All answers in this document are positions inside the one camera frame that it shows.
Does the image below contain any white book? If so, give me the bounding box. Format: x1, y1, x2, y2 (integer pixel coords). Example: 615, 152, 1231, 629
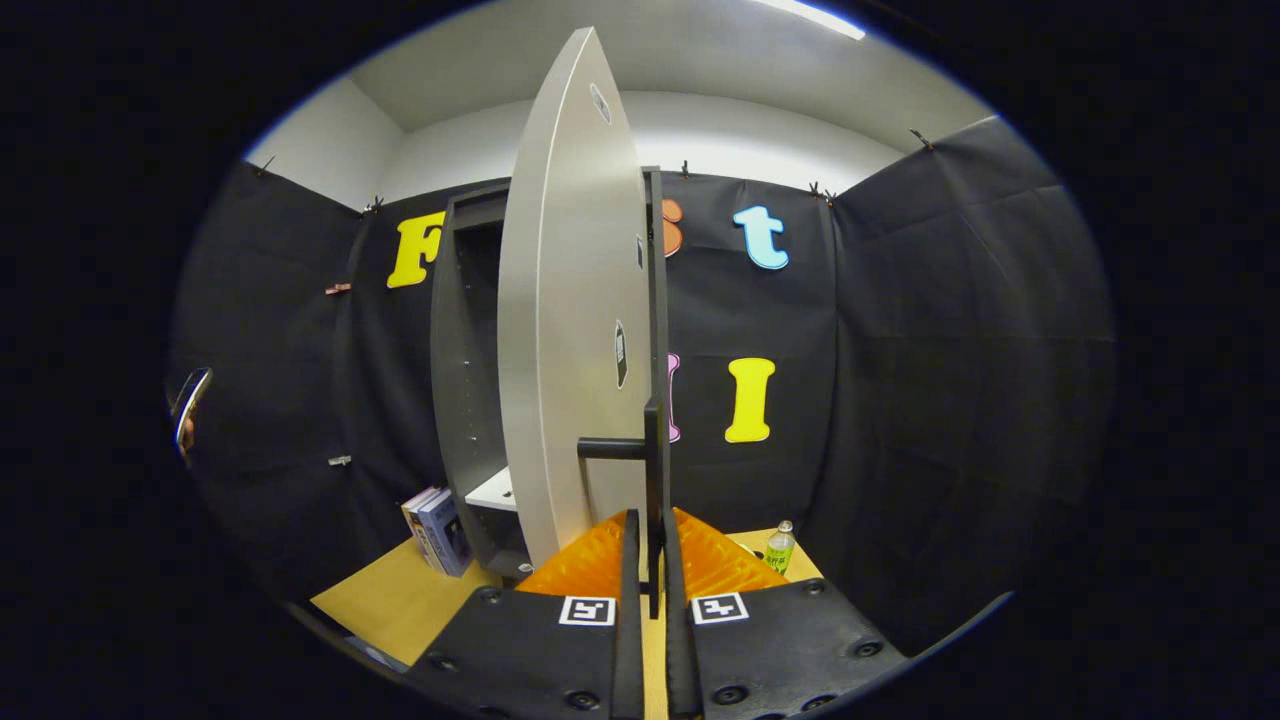
402, 487, 441, 563

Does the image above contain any dark grey shoe cabinet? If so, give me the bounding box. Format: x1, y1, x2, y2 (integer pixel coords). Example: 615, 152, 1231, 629
430, 168, 669, 583

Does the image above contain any beige shoe cabinet door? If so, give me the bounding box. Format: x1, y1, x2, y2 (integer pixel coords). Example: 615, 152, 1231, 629
497, 27, 669, 619

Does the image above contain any blue-grey book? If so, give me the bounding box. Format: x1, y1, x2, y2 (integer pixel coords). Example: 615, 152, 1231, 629
418, 490, 473, 579

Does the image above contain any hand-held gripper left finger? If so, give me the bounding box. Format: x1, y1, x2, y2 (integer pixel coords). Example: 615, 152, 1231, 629
405, 508, 646, 720

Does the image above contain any long ceiling light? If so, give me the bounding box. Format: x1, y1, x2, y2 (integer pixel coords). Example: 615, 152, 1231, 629
750, 0, 867, 41

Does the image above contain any black backdrop cloth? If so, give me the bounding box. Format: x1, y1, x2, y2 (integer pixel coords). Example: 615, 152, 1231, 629
165, 115, 1116, 656

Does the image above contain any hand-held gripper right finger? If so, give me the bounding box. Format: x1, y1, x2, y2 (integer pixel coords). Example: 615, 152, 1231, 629
662, 507, 907, 720

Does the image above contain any dark striped book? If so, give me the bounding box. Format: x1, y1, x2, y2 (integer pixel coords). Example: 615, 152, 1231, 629
410, 489, 453, 574

